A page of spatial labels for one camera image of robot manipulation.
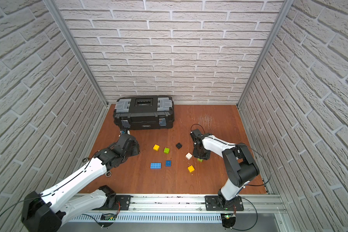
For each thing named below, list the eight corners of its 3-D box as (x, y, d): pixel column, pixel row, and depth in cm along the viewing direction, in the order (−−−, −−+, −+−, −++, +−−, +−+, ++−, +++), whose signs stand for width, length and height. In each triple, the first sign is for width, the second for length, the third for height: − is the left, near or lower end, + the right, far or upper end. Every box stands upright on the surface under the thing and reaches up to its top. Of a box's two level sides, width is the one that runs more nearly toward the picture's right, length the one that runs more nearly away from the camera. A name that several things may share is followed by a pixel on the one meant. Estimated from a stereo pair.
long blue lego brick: (150, 168, 87) (149, 167, 86) (151, 163, 89) (150, 162, 88) (161, 168, 88) (161, 167, 86) (161, 163, 90) (161, 162, 88)
